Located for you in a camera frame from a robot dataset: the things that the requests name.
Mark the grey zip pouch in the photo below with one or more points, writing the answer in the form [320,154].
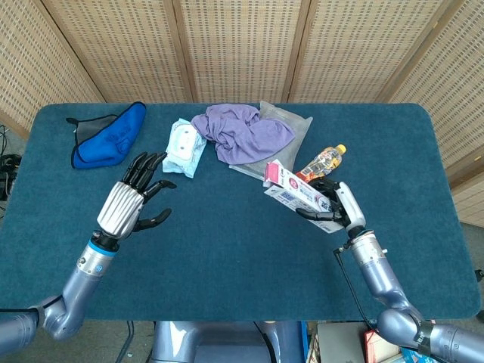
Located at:
[287,151]

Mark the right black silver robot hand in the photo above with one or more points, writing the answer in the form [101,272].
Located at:
[351,208]

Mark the orange drink plastic bottle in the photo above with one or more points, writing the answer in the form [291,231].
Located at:
[325,160]

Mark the blue printed plastic package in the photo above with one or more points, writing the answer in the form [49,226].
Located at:
[410,357]

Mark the white pink toothpaste box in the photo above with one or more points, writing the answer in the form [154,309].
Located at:
[291,185]

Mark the teal carpet table cover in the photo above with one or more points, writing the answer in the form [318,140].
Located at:
[227,264]

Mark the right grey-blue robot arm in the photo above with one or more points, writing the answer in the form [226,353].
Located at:
[382,280]

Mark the woven wooden folding screen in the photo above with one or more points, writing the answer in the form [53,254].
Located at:
[242,49]

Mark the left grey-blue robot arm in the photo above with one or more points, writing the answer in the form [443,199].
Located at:
[79,280]

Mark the grey-blue robot torso base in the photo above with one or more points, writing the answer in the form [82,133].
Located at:
[227,340]

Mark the light blue wet wipes pack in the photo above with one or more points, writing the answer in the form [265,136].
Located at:
[181,147]

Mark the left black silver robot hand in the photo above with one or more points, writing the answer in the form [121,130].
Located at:
[121,206]

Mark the crumpled purple cloth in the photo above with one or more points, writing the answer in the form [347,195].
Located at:
[242,136]

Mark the red book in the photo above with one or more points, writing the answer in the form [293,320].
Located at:
[374,346]

